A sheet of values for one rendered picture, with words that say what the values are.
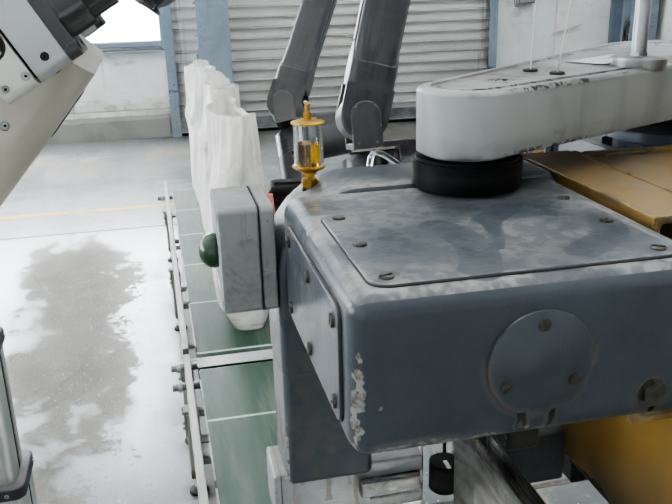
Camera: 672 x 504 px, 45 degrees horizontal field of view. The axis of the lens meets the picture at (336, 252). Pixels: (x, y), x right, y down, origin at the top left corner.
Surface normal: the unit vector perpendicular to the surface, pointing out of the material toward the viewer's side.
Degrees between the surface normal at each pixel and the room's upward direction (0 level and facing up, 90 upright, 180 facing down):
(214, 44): 90
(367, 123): 79
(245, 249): 90
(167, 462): 0
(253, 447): 0
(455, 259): 0
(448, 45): 92
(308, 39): 62
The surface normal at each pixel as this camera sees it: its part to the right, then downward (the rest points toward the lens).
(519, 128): 0.61, 0.25
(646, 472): -0.97, 0.10
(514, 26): 0.22, 0.32
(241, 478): -0.03, -0.95
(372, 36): 0.07, 0.00
